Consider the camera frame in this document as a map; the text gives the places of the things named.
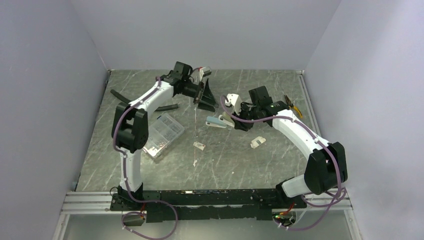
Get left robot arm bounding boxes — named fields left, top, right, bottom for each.
left=111, top=61, right=218, bottom=210

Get white staple box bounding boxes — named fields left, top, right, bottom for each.
left=193, top=141, right=206, bottom=151

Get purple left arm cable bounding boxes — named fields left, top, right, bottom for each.
left=111, top=67, right=203, bottom=240

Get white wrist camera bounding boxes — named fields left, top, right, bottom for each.
left=225, top=93, right=242, bottom=115
left=198, top=66, right=212, bottom=83

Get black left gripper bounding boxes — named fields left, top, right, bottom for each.
left=181, top=78, right=219, bottom=113

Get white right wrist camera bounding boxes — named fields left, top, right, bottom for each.
left=225, top=93, right=242, bottom=115

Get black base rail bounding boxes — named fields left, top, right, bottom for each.
left=110, top=188, right=307, bottom=223

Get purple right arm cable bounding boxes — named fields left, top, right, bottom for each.
left=219, top=95, right=347, bottom=232

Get white staple box tray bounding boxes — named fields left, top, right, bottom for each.
left=250, top=136, right=266, bottom=149

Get yellow handled pliers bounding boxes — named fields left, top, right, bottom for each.
left=284, top=94, right=303, bottom=119

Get aluminium frame profile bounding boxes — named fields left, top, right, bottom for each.
left=60, top=191, right=354, bottom=215

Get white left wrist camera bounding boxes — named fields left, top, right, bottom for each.
left=198, top=66, right=212, bottom=83

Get clear plastic screw organizer box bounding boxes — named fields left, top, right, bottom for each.
left=142, top=113, right=185, bottom=159

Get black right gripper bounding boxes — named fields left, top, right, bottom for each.
left=230, top=102, right=260, bottom=132

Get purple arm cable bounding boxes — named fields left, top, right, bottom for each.
left=111, top=67, right=203, bottom=240
left=219, top=95, right=347, bottom=232

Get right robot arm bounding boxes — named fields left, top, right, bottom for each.
left=223, top=86, right=348, bottom=208

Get black corrugated hose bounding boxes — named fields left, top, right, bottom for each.
left=109, top=89, right=180, bottom=113

